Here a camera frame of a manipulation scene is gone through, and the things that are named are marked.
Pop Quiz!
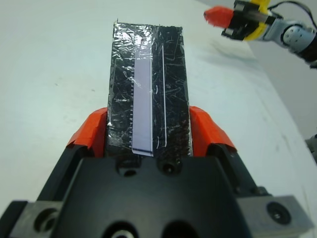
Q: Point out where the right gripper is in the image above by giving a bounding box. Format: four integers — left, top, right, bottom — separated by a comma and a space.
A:
204, 0, 283, 42

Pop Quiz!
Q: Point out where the black camera box lid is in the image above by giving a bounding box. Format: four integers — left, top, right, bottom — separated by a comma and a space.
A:
106, 21, 193, 159

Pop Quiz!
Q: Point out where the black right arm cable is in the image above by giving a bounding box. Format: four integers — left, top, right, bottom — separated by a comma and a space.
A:
268, 0, 317, 25

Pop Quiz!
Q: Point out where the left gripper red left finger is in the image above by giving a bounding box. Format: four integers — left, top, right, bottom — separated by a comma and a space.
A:
37, 107, 108, 202

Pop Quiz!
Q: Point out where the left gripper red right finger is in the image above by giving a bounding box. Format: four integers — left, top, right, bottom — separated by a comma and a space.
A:
189, 106, 269, 198

